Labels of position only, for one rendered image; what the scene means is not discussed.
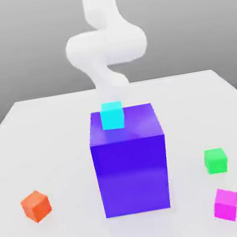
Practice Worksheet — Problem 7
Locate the small cyan cube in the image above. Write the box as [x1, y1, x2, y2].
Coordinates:
[98, 100, 127, 132]

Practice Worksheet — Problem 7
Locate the small green cube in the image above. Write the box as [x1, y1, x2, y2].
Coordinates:
[202, 146, 230, 176]

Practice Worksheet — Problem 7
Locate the small magenta cube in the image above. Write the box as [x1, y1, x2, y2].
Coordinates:
[209, 185, 237, 225]

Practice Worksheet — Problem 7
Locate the large purple box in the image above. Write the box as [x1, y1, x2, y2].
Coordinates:
[84, 101, 177, 220]

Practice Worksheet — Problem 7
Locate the small orange cube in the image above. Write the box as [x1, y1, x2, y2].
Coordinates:
[18, 187, 55, 226]

